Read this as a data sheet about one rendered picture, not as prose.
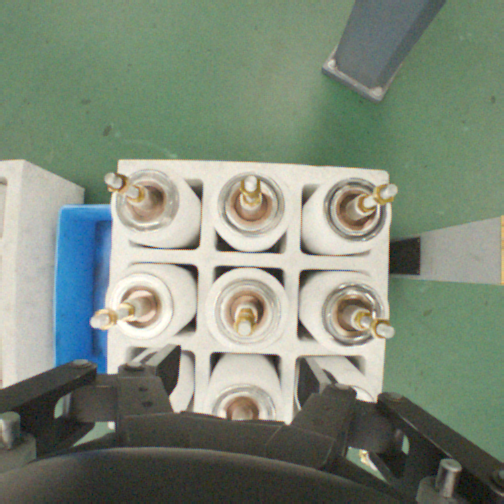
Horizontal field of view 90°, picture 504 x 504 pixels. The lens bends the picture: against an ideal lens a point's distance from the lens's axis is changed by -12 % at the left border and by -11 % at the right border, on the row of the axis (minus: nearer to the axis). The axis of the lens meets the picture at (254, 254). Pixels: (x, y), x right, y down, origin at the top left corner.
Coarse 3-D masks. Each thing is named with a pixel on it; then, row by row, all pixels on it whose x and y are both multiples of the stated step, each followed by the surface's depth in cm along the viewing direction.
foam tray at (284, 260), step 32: (128, 160) 39; (160, 160) 39; (128, 256) 38; (160, 256) 38; (192, 256) 38; (224, 256) 38; (256, 256) 39; (288, 256) 39; (320, 256) 39; (352, 256) 46; (384, 256) 39; (288, 288) 38; (384, 288) 38; (192, 320) 49; (288, 320) 38; (128, 352) 39; (256, 352) 38; (288, 352) 38; (320, 352) 38; (288, 384) 38; (288, 416) 38
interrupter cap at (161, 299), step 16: (128, 288) 31; (144, 288) 31; (160, 288) 31; (112, 304) 31; (160, 304) 31; (128, 320) 31; (144, 320) 31; (160, 320) 31; (128, 336) 31; (144, 336) 31
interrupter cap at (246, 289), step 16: (224, 288) 31; (240, 288) 31; (256, 288) 31; (224, 304) 31; (256, 304) 31; (272, 304) 31; (224, 320) 31; (256, 320) 31; (272, 320) 31; (224, 336) 31; (240, 336) 31; (256, 336) 31
